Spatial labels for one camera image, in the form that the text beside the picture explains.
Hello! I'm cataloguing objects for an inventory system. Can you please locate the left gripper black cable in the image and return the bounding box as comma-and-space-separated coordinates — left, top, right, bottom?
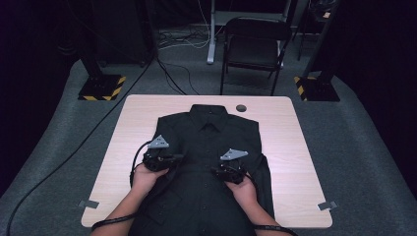
90, 140, 152, 231

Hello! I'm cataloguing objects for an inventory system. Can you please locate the person's right hand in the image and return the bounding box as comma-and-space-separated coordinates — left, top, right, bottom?
224, 175, 260, 211

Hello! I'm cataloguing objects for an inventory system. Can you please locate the tangle of floor cables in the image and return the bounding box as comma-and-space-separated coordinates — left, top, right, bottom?
157, 28, 210, 50

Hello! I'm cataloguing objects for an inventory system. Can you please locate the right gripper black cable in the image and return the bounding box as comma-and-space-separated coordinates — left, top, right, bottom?
244, 172, 298, 236

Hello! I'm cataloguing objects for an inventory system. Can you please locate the thick black floor cable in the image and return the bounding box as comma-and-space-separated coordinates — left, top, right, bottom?
5, 48, 158, 236

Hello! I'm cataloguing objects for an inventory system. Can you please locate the grey tape piece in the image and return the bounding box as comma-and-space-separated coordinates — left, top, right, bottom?
78, 200, 100, 209
317, 201, 338, 211

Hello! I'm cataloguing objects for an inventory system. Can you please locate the person's left hand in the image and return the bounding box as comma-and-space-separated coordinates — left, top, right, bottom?
130, 163, 170, 199

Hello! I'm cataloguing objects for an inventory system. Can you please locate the white desk frame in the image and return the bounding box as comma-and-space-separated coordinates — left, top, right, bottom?
207, 0, 293, 65

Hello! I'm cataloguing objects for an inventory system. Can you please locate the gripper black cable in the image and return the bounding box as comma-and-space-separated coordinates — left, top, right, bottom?
244, 172, 298, 236
90, 140, 152, 231

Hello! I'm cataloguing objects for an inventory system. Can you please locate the thin black floor cable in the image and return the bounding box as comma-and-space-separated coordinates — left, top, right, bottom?
156, 57, 201, 96

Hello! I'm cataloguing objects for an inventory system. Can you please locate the black button-up shirt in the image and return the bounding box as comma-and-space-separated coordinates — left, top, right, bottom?
129, 103, 275, 236

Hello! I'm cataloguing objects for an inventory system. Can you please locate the black folding chair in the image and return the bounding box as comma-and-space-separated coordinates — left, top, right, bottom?
219, 17, 293, 96

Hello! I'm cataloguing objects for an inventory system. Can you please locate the black stand with striped base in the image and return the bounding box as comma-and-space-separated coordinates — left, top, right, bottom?
293, 0, 343, 102
78, 48, 127, 102

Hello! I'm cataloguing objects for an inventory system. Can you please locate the black cabinet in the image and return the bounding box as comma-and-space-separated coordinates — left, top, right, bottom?
91, 0, 155, 65

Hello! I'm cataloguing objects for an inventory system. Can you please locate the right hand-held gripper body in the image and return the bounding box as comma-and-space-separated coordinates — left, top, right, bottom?
217, 147, 249, 185

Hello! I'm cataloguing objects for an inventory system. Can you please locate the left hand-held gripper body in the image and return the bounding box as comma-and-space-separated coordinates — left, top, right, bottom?
143, 134, 173, 172

